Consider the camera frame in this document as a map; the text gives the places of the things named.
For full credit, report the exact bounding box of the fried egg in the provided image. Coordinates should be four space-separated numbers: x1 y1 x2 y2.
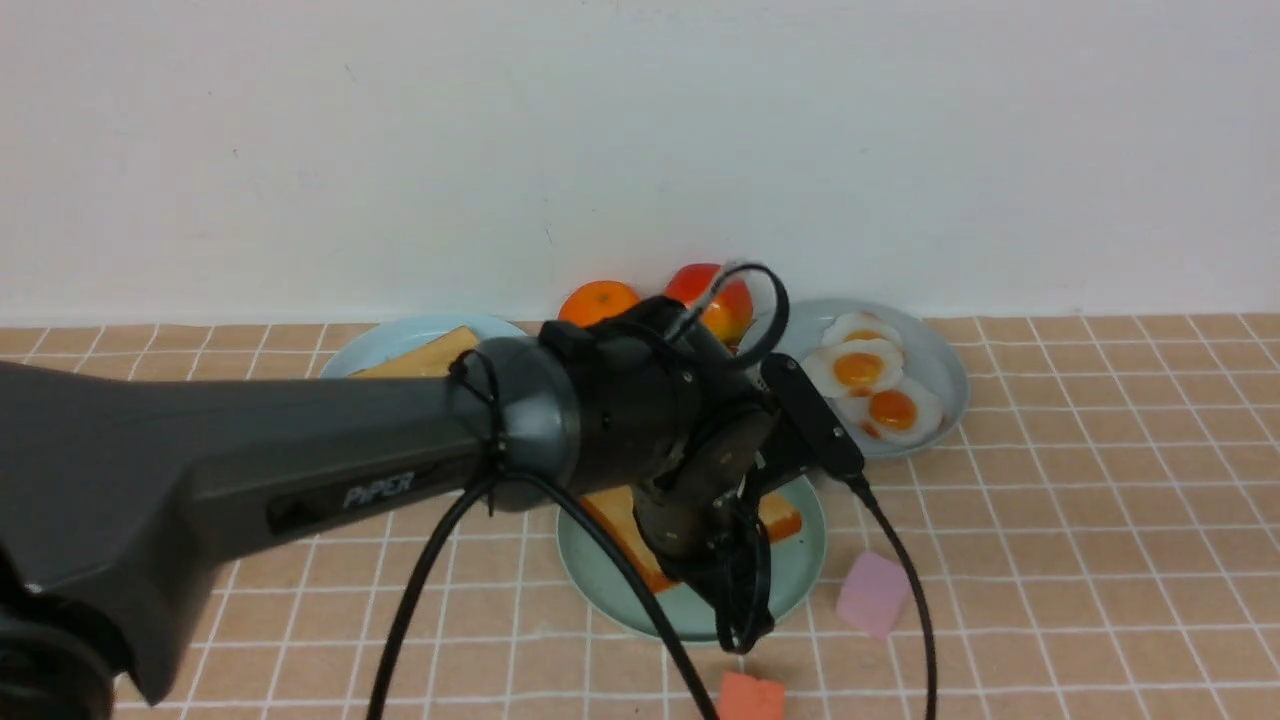
820 311 905 352
800 340 905 398
835 377 947 447

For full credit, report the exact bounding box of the pink cube block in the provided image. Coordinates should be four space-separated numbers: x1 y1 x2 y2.
835 551 913 641

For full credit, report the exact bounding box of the toast slice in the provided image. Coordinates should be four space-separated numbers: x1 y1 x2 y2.
582 487 803 594
353 325 480 378

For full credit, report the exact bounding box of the coral red cube block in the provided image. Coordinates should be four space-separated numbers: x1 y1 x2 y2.
716 673 786 720

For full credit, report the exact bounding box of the orange fruit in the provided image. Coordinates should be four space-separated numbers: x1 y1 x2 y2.
557 281 641 328

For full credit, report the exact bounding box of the fried egg right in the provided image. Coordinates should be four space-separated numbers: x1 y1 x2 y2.
835 377 947 447

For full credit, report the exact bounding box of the grey-blue egg plate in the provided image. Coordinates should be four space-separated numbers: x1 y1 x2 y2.
772 299 972 460

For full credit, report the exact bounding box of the fried egg back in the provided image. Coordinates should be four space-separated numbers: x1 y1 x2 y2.
820 311 905 352

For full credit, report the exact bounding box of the fried egg front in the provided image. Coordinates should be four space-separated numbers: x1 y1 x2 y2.
800 340 905 398

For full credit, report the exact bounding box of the light blue plate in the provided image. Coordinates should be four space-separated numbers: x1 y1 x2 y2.
319 313 526 379

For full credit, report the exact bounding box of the teal centre plate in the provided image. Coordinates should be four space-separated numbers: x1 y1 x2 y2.
556 475 828 647

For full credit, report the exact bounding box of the red yellow apple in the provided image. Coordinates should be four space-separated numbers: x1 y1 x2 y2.
664 263 754 350

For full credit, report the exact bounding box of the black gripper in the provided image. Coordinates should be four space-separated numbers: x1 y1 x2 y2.
540 296 791 585

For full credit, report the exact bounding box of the black camera cable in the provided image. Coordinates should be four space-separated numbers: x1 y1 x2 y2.
365 263 940 720

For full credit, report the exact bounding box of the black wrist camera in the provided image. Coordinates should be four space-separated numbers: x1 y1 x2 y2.
760 354 867 489

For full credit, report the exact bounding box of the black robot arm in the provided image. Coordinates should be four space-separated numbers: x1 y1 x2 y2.
3 297 788 719

